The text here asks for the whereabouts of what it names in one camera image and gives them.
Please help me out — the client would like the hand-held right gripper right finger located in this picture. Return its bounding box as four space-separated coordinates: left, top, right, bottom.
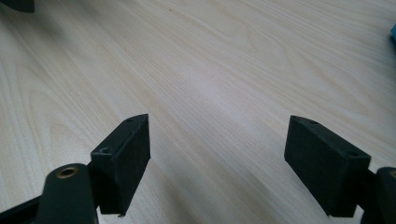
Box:
283 115 372 218

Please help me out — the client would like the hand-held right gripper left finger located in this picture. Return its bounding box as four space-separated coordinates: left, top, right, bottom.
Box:
90 113 151 217

